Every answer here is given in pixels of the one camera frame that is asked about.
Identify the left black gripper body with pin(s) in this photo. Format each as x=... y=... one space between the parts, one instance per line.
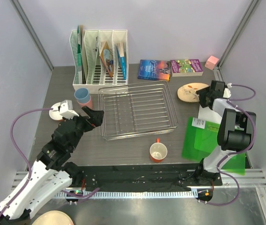
x=83 y=125

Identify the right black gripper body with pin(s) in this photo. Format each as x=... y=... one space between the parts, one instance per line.
x=203 y=100

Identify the pink plastic cup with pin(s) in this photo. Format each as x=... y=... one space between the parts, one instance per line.
x=87 y=103

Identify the beige bird pattern plate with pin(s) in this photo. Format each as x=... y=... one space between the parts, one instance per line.
x=187 y=93

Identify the orange white bowl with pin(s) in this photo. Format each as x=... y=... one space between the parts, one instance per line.
x=54 y=113

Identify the blue plastic cup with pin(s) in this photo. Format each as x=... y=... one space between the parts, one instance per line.
x=82 y=95

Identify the orange ceramic mug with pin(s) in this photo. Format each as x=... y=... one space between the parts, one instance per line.
x=158 y=151

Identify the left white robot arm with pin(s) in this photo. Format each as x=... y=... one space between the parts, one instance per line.
x=51 y=172

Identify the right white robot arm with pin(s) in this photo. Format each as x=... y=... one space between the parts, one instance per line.
x=236 y=135

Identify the white clipboard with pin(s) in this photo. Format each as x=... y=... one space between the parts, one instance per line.
x=209 y=115

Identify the purple green paperback book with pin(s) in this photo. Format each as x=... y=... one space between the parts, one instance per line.
x=186 y=67

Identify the pink cube block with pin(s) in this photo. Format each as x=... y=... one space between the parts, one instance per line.
x=211 y=62

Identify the green plastic folder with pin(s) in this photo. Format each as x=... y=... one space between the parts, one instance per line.
x=201 y=139

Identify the dark blue paperback book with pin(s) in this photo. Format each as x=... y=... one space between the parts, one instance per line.
x=156 y=70

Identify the white mesh file organizer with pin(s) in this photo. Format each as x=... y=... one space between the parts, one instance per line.
x=96 y=75

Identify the orange illustrated book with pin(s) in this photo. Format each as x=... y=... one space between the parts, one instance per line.
x=107 y=58

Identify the blue white book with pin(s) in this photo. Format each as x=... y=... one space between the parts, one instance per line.
x=121 y=54

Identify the pink round object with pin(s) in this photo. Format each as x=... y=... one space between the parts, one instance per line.
x=53 y=217

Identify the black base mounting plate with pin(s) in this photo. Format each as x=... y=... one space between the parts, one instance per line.
x=133 y=175

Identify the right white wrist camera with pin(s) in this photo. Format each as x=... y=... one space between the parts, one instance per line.
x=227 y=91

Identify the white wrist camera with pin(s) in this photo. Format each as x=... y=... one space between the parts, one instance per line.
x=227 y=91
x=66 y=109

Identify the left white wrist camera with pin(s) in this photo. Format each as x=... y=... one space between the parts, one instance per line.
x=66 y=109

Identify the metal wire dish rack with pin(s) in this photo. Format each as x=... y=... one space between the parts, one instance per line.
x=137 y=109

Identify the perforated cable duct rail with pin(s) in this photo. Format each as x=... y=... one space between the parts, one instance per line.
x=145 y=195

